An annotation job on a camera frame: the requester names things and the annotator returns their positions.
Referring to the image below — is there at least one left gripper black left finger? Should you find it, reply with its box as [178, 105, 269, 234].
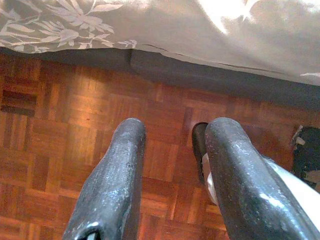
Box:
[62, 117, 147, 240]

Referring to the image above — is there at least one beige floral bed sheet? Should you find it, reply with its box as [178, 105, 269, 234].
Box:
[0, 0, 320, 87]

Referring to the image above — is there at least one black speckled object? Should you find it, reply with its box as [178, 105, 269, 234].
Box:
[291, 124, 320, 195]

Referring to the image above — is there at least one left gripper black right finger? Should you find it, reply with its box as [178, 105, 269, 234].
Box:
[204, 116, 320, 240]

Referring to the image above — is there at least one dark bed base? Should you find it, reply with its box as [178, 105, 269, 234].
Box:
[0, 47, 320, 111]

